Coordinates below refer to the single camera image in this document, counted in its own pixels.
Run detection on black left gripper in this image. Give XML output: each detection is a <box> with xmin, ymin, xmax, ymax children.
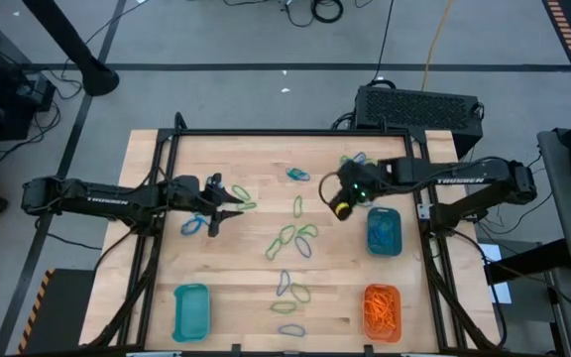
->
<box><xmin>185</xmin><ymin>173</ymin><xmax>245</xmax><ymax>239</ymax></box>

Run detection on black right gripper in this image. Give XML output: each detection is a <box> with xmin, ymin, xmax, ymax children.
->
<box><xmin>329</xmin><ymin>159</ymin><xmax>394</xmax><ymax>222</ymax></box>

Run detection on blue rubber bands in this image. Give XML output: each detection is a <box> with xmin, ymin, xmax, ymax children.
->
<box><xmin>369</xmin><ymin>216</ymin><xmax>400</xmax><ymax>250</ymax></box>

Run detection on orange rubber bands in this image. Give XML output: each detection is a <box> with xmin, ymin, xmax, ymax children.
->
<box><xmin>364</xmin><ymin>289</ymin><xmax>400</xmax><ymax>333</ymax></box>

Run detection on dark blue plastic basket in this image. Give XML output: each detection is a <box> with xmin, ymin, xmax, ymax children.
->
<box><xmin>366</xmin><ymin>206</ymin><xmax>403</xmax><ymax>258</ymax></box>

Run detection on black perforated computer box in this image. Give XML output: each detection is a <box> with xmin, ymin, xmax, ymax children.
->
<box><xmin>354</xmin><ymin>84</ymin><xmax>485</xmax><ymax>159</ymax></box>

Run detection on teal plastic basket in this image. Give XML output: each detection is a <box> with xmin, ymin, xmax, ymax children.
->
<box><xmin>171</xmin><ymin>283</ymin><xmax>212</xmax><ymax>344</ymax></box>

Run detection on orange plastic basket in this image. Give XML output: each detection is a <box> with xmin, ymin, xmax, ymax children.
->
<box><xmin>362</xmin><ymin>283</ymin><xmax>403</xmax><ymax>345</ymax></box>

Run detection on white sheet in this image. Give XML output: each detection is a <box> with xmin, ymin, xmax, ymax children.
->
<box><xmin>478</xmin><ymin>242</ymin><xmax>513</xmax><ymax>304</ymax></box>

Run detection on black stand bar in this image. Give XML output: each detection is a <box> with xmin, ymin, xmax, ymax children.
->
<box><xmin>483</xmin><ymin>237</ymin><xmax>571</xmax><ymax>287</ymax></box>

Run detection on grey side desk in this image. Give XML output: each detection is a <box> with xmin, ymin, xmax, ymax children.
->
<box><xmin>536</xmin><ymin>127</ymin><xmax>571</xmax><ymax>277</ymax></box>

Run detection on black pole stand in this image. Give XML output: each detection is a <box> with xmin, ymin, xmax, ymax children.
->
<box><xmin>21</xmin><ymin>0</ymin><xmax>121</xmax><ymax>98</ymax></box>

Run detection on long black floor cable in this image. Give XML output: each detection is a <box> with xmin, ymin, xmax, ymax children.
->
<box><xmin>374</xmin><ymin>0</ymin><xmax>396</xmax><ymax>85</ymax></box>

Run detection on yellow floor cable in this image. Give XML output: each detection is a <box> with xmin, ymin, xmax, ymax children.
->
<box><xmin>419</xmin><ymin>0</ymin><xmax>455</xmax><ymax>93</ymax></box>

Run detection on coiled black cable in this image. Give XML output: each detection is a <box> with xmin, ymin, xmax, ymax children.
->
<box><xmin>309</xmin><ymin>0</ymin><xmax>345</xmax><ymax>25</ymax></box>

